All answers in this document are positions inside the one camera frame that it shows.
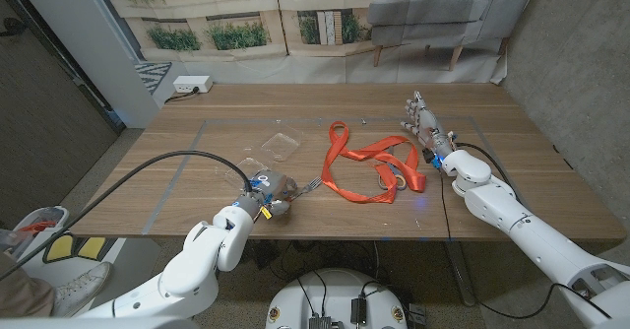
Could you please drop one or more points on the dark table leg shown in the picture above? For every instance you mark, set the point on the dark table leg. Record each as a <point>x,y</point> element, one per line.
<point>460,275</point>

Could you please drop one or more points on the printed garden backdrop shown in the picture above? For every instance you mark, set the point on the printed garden backdrop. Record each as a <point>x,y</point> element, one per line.
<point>320,23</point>

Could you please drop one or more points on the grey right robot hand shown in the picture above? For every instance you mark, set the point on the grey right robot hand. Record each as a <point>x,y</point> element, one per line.
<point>430,126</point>

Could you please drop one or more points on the person's brown trouser leg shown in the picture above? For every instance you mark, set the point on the person's brown trouser leg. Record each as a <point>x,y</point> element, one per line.
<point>24,294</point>

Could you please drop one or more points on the white sneaker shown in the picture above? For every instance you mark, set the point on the white sneaker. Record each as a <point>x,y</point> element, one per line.
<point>83,284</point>

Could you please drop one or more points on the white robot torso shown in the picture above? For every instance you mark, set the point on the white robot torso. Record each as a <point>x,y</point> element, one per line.
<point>339,289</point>

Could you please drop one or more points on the white plastic bin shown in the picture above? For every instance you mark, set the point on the white plastic bin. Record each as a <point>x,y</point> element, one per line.
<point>46,216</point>

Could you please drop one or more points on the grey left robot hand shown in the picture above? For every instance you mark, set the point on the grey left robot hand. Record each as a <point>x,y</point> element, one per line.
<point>270,186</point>

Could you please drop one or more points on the clear plastic clamshell container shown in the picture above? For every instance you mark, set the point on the clear plastic clamshell container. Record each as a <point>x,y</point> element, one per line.
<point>280,146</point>

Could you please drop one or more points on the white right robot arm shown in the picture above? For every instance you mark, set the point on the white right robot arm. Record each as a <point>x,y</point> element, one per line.
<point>541,245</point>

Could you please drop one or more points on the white power strip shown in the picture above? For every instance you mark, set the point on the white power strip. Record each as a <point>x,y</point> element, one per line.
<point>192,84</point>

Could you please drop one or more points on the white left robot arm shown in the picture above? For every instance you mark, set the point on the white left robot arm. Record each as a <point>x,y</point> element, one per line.
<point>197,270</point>

